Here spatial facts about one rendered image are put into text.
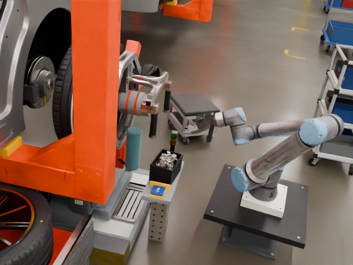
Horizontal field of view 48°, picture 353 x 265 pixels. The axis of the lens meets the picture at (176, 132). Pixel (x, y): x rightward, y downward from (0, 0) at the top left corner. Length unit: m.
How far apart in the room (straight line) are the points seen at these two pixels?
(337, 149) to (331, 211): 0.65
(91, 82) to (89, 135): 0.27
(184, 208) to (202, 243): 0.35
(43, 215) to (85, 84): 0.69
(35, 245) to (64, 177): 0.36
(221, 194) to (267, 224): 0.36
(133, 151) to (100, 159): 0.43
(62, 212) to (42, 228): 0.53
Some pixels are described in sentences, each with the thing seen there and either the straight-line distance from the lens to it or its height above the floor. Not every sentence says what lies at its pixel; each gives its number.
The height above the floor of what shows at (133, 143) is 0.68.
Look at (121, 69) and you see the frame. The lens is 2.14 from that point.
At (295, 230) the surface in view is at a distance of 2.50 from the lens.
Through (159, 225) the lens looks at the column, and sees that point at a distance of 2.55.
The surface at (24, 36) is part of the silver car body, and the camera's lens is 2.13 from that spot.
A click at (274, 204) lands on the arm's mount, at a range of 2.55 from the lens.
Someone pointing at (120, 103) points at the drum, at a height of 0.86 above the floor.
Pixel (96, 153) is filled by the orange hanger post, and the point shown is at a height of 0.82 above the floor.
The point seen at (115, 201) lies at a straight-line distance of 2.65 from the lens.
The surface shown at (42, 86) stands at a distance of 2.50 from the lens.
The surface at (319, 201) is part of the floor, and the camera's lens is 3.34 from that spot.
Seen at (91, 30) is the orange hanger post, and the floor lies 1.40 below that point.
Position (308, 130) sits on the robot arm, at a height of 1.05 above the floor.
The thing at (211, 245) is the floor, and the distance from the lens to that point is 2.67.
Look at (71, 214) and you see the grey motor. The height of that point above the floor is 0.22.
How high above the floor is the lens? 1.86
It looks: 29 degrees down
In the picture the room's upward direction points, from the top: 7 degrees clockwise
